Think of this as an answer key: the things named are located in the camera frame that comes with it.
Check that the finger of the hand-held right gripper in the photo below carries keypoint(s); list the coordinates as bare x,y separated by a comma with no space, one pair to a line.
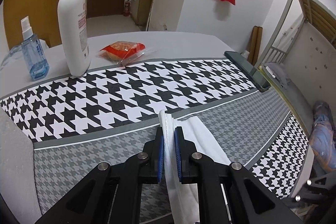
315,187

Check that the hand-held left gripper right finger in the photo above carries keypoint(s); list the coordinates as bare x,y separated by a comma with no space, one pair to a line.
178,158

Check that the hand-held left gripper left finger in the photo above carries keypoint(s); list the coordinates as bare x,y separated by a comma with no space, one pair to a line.
160,161

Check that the white face mask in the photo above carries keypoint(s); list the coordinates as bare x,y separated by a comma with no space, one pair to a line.
199,134

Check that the blue patterned blanket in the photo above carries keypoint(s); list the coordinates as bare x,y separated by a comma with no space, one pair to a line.
323,134

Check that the houndstooth tablecloth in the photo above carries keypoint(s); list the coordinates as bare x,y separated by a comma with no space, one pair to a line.
131,87

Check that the black smartphone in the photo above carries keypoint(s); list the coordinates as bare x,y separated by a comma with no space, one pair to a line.
249,69

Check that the grey pillow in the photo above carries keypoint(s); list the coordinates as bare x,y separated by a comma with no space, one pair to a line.
278,74

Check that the red snack packet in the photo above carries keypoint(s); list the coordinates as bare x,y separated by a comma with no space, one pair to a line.
122,48

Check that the red fire extinguisher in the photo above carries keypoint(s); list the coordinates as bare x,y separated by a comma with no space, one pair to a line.
127,7

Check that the white pump bottle red cap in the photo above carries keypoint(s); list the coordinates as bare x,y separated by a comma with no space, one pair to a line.
73,29

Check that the blue spray bottle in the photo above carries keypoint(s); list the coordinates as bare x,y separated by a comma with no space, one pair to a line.
34,61

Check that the grey metal bunk bed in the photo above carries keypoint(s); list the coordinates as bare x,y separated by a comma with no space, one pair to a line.
294,3

